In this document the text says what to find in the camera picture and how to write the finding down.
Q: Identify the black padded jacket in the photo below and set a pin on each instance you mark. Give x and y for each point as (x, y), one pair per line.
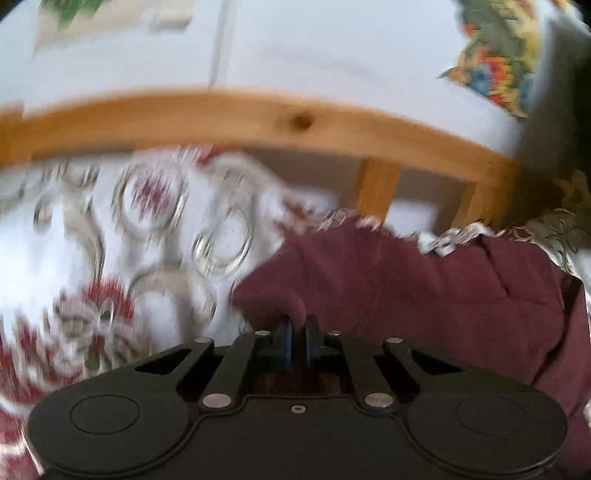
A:
(558, 92)

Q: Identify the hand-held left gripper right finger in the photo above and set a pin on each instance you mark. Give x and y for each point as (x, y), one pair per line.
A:
(308, 344)

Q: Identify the landscape drawing wall poster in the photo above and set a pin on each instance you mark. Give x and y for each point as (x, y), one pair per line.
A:
(498, 55)

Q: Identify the maroon garment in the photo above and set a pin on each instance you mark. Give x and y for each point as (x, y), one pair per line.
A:
(415, 300)

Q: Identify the floral patterned bedspread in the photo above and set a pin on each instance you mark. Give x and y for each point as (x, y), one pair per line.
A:
(69, 258)

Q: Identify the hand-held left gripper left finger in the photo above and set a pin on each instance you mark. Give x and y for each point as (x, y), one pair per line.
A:
(283, 344)

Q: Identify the white wall pipe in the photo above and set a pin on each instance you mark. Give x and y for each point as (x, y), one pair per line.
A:
(221, 41)

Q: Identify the blond figure drawing wall poster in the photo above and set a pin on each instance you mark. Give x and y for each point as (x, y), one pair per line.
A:
(92, 23)

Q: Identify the wooden bed frame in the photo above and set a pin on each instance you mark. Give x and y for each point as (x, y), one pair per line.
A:
(231, 115)

